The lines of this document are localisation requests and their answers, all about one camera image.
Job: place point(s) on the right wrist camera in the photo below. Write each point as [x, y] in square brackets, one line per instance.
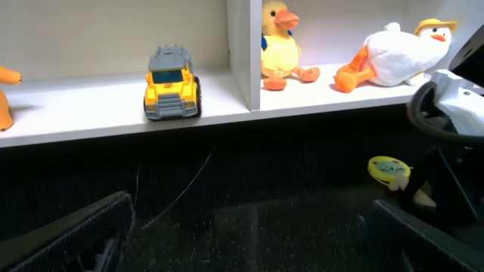
[459, 102]

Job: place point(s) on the grey and yellow toy truck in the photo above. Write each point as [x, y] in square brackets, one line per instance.
[172, 87]

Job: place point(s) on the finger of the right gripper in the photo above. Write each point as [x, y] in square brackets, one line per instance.
[417, 177]
[452, 192]

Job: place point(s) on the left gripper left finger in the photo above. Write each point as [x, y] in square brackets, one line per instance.
[75, 234]

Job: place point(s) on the white shelf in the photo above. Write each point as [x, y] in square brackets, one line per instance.
[94, 102]

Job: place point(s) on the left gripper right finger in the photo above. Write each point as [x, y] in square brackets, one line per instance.
[416, 242]

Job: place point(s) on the yellow rubber duck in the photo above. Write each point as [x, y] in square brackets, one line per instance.
[4, 109]

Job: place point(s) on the white plush duck yellow hat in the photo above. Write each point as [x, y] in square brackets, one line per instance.
[401, 56]

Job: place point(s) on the yellow rattle drum toy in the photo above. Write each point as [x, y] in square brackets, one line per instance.
[387, 169]

